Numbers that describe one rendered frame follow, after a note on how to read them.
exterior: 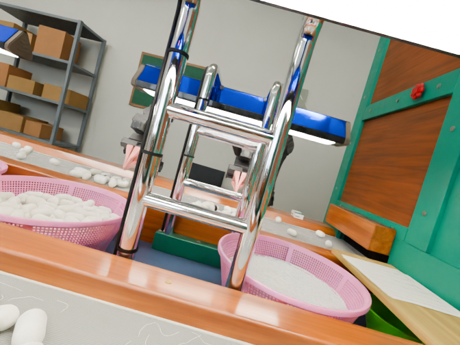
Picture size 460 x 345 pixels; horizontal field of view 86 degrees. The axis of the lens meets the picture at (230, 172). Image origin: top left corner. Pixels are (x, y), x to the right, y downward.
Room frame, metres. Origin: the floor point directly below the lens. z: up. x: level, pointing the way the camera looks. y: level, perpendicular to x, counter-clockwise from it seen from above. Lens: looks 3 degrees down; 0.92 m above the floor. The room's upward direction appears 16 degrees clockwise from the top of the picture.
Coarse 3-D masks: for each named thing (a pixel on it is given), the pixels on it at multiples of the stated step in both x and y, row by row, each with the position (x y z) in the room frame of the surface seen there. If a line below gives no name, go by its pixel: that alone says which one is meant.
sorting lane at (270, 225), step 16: (0, 144) 0.88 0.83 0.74; (32, 160) 0.78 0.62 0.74; (48, 160) 0.85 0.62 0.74; (64, 160) 0.93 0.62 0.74; (112, 176) 0.89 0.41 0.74; (160, 192) 0.84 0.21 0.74; (208, 208) 0.81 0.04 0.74; (272, 224) 0.85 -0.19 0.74; (288, 224) 0.92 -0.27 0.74; (304, 240) 0.74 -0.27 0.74; (320, 240) 0.80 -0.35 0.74; (336, 240) 0.87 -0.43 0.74
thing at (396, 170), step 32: (384, 64) 1.00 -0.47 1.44; (416, 64) 0.79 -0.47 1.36; (448, 64) 0.65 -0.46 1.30; (384, 96) 0.92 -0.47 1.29; (448, 96) 0.62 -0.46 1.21; (352, 128) 1.08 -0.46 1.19; (384, 128) 0.86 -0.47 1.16; (416, 128) 0.70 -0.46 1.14; (448, 128) 0.57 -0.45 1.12; (352, 160) 1.01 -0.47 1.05; (384, 160) 0.80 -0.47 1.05; (416, 160) 0.66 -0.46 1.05; (448, 160) 0.54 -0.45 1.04; (352, 192) 0.93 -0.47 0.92; (384, 192) 0.75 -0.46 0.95; (416, 192) 0.62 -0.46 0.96; (448, 192) 0.52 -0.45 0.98; (384, 224) 0.68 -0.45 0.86; (416, 224) 0.57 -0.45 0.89; (448, 224) 0.50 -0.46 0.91; (448, 256) 0.48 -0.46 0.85
